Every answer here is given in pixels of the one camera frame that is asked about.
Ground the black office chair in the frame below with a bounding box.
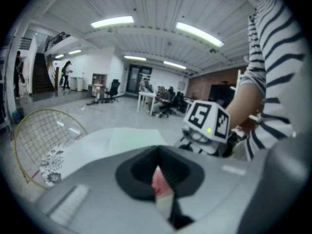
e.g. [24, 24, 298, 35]
[104, 79, 121, 103]

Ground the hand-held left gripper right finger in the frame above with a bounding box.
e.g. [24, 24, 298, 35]
[158, 146, 204, 197]

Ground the low white cabinet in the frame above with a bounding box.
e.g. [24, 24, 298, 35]
[69, 76, 85, 92]

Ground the white metal storage rack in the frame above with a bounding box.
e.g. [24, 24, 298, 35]
[0, 38, 13, 137]

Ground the gold wire chair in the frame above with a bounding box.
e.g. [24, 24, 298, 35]
[14, 108, 88, 190]

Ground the pink small object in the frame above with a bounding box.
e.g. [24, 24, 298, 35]
[151, 170, 172, 197]

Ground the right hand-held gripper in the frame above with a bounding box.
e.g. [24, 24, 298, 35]
[179, 100, 247, 157]

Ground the wooden shelf unit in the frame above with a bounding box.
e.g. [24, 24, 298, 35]
[92, 73, 108, 85]

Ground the dark staircase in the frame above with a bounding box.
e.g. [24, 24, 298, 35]
[31, 52, 56, 95]

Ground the dark glass door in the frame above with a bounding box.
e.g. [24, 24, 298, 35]
[126, 65, 153, 94]

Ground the small teal bin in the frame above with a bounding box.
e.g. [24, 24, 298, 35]
[12, 107, 25, 125]

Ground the striped long-sleeve shirt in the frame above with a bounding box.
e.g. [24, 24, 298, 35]
[239, 0, 308, 161]

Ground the floral seat cushion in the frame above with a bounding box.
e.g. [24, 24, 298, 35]
[39, 144, 67, 187]

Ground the person's right forearm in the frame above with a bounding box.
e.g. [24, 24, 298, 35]
[225, 81, 263, 134]

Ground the small grey desk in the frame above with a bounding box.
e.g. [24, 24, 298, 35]
[87, 83, 108, 98]

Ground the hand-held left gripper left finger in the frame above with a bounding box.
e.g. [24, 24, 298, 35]
[115, 146, 159, 202]

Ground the white work desk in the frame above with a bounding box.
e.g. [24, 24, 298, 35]
[136, 91, 157, 116]

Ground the floor cable clutter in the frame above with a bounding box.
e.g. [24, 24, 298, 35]
[86, 98, 116, 106]

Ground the black wall screen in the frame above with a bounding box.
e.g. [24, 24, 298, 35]
[210, 84, 237, 105]

